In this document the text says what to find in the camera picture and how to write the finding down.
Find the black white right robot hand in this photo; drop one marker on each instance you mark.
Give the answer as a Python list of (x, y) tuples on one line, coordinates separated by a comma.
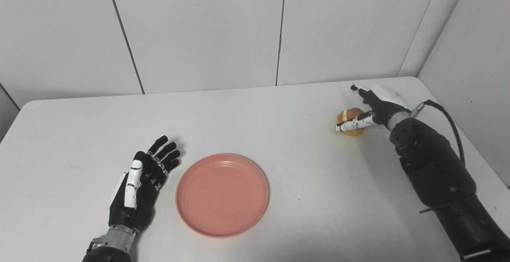
[(384, 104)]

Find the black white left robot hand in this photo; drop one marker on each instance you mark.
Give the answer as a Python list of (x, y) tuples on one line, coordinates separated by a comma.
[(137, 198)]

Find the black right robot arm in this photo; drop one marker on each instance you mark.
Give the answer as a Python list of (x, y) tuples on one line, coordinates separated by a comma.
[(438, 174)]

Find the pink round plate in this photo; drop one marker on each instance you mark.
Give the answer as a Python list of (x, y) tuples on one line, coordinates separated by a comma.
[(222, 195)]

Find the cream puff pastry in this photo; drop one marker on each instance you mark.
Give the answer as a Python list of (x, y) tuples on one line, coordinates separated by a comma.
[(347, 115)]

